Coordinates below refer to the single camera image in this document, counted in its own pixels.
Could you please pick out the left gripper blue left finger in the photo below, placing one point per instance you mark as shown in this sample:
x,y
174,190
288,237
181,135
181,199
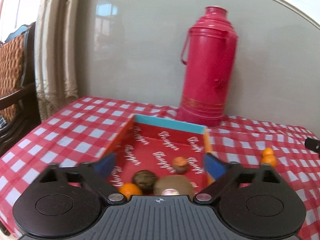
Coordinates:
x,y
95,176

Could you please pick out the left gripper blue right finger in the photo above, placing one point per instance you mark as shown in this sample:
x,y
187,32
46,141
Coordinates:
x,y
224,175

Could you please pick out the small orange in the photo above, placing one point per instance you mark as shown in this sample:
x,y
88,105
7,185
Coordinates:
x,y
129,190
269,159
267,151

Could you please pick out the brown kiwi with sticker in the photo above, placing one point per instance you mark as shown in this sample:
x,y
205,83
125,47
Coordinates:
x,y
173,185

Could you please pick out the small brown round fruit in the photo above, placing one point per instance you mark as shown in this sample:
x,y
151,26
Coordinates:
x,y
180,165

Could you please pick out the dark brown mangosteen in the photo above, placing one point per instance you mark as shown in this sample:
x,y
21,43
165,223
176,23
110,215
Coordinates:
x,y
145,180

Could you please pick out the red white checkered tablecloth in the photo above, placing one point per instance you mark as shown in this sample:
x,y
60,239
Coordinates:
x,y
82,130

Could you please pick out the colourful cardboard box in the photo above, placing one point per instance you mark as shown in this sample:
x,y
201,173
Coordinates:
x,y
151,143

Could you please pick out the wicker wooden chair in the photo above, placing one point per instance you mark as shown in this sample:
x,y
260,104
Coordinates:
x,y
19,105

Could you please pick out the red thermos flask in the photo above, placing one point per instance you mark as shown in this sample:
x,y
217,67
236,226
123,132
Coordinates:
x,y
211,46

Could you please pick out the beige curtain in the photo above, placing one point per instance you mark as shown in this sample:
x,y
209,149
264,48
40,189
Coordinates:
x,y
54,47

